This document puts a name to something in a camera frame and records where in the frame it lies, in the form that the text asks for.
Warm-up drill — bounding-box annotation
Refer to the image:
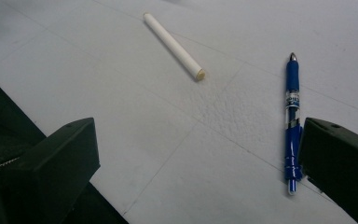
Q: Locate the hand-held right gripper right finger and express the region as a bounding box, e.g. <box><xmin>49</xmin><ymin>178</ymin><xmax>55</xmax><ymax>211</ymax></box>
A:
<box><xmin>297</xmin><ymin>117</ymin><xmax>358</xmax><ymax>224</ymax></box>

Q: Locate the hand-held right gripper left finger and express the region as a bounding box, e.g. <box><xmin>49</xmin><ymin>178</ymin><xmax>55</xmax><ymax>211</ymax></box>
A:
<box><xmin>0</xmin><ymin>117</ymin><xmax>102</xmax><ymax>224</ymax></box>

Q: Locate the blue pen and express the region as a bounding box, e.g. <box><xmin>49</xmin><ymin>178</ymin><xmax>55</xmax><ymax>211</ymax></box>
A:
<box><xmin>283</xmin><ymin>51</ymin><xmax>305</xmax><ymax>197</ymax></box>

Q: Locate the white pen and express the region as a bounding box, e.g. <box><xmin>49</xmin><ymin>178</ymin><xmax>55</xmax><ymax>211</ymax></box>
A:
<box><xmin>142</xmin><ymin>11</ymin><xmax>207</xmax><ymax>82</ymax></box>

